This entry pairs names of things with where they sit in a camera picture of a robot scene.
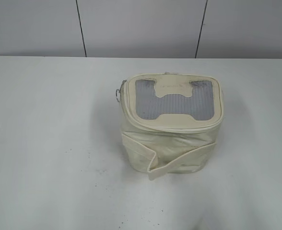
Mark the cream zippered bag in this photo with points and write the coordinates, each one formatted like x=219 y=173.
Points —
x=170 y=122

